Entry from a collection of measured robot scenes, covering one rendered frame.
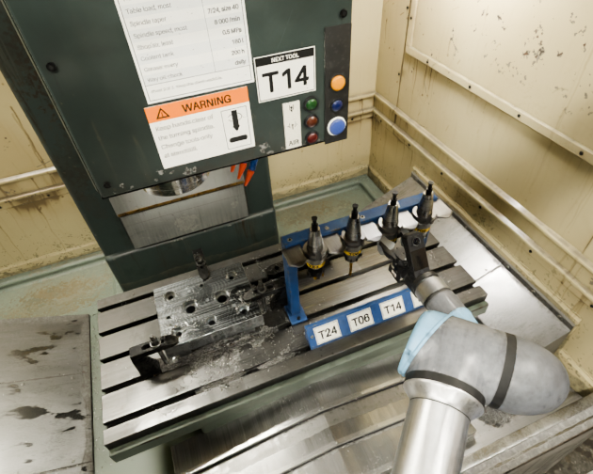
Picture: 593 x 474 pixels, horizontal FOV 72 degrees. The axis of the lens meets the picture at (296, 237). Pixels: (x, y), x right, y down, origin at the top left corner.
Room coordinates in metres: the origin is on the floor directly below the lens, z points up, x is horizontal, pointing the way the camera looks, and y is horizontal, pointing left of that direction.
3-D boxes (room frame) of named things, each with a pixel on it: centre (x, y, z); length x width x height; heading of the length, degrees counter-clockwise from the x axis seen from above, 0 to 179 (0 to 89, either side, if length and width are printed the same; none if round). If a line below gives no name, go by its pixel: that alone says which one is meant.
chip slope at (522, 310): (0.96, -0.36, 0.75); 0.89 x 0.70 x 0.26; 19
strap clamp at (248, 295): (0.77, 0.11, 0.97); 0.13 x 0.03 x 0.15; 109
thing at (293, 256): (0.71, 0.01, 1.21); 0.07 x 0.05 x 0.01; 19
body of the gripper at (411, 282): (0.68, -0.30, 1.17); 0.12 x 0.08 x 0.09; 19
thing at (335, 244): (0.74, -0.10, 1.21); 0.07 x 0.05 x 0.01; 19
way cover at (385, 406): (0.44, -0.06, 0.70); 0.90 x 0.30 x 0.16; 109
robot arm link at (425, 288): (0.60, -0.32, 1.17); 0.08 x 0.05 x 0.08; 109
